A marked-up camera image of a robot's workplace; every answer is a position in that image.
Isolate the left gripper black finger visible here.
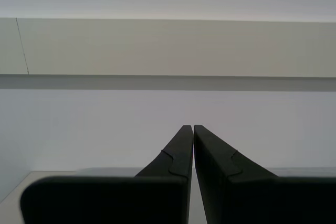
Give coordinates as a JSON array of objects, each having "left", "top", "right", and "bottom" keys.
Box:
[
  {"left": 193, "top": 124, "right": 336, "bottom": 224},
  {"left": 19, "top": 124, "right": 195, "bottom": 224}
]

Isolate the beige horizontal wall panel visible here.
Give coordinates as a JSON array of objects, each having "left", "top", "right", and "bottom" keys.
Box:
[{"left": 0, "top": 17, "right": 336, "bottom": 78}]

